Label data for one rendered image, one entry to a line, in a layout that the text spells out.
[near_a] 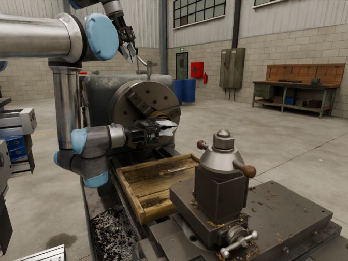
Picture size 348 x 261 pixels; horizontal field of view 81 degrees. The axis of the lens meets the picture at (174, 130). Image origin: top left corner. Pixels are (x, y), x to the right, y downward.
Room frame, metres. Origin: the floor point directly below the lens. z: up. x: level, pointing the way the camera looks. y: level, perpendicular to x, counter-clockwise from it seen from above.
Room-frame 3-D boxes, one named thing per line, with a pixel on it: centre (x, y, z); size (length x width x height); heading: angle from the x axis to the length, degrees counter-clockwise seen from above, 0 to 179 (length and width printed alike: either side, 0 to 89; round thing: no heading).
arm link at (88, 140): (0.60, 0.26, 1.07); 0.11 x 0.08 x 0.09; 118
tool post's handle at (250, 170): (0.29, -0.11, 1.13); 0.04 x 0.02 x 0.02; 28
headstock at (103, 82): (1.28, 0.33, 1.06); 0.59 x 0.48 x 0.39; 28
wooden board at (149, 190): (0.69, 0.00, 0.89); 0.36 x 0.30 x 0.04; 118
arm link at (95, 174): (0.61, 0.27, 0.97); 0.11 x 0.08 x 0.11; 59
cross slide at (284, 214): (0.37, -0.14, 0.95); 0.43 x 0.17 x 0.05; 118
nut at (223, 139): (0.34, -0.09, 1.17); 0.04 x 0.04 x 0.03
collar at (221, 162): (0.34, -0.09, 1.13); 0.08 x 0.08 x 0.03
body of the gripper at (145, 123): (0.67, 0.11, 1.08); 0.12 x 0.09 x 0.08; 118
